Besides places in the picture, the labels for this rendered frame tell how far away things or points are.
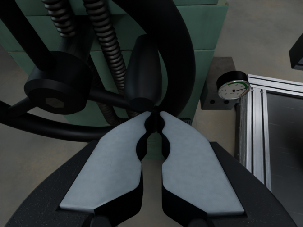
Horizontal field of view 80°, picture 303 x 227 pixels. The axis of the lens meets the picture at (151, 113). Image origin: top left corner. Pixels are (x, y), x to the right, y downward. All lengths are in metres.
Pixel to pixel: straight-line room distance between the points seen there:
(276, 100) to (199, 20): 0.79
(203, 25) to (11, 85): 1.46
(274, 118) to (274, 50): 0.82
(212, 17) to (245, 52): 1.27
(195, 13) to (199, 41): 0.06
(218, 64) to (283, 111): 0.61
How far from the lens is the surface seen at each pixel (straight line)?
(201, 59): 0.42
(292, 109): 1.09
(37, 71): 0.21
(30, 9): 0.28
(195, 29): 0.37
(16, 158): 1.28
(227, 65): 0.52
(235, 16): 1.99
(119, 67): 0.27
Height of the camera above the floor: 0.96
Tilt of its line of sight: 58 degrees down
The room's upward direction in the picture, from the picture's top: 4 degrees counter-clockwise
